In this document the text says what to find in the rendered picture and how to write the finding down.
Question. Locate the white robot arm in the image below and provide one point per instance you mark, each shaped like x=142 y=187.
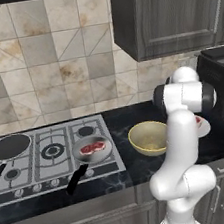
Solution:
x=178 y=141

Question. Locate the yellow bowl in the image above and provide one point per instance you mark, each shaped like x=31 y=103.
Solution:
x=148 y=139

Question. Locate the white plate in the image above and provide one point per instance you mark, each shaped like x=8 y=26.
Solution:
x=204 y=129

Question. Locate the raw red steak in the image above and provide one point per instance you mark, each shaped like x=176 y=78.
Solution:
x=198 y=120
x=92 y=147

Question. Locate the grey hob knob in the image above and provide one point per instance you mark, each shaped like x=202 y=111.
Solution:
x=18 y=193
x=54 y=183
x=37 y=187
x=89 y=172

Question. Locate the steel gas hob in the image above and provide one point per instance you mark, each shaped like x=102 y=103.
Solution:
x=57 y=165

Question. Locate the black coffee machine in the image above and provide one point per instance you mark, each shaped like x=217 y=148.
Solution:
x=221 y=82

